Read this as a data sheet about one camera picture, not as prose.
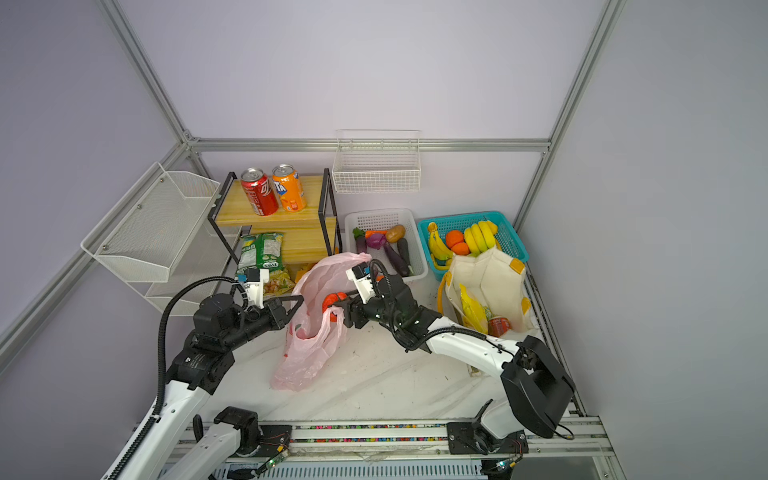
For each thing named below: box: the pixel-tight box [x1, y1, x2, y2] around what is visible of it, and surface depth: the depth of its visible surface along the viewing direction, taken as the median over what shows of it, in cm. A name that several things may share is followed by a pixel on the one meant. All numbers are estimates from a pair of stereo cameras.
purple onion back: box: [366, 233, 387, 250], surface depth 113 cm
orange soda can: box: [272, 163, 307, 213], surface depth 73 cm
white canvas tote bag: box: [437, 248, 534, 332], surface depth 88 cm
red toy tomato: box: [322, 292, 348, 314], surface depth 76 cm
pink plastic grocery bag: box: [271, 252, 371, 392], surface depth 70 cm
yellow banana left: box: [428, 222, 454, 260], surface depth 114 cm
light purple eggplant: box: [352, 227, 367, 254], surface depth 116 cm
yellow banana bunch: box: [464, 220, 498, 257], surface depth 109 cm
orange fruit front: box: [451, 241, 471, 256], surface depth 110 cm
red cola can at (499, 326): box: [488, 316, 512, 338], surface depth 88 cm
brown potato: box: [386, 224, 405, 243], surface depth 116 cm
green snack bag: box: [236, 232, 284, 279], surface depth 90 cm
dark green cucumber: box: [397, 238, 414, 274], surface depth 113 cm
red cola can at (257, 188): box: [240, 167, 279, 216], surface depth 73 cm
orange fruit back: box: [446, 230, 464, 249], surface depth 115 cm
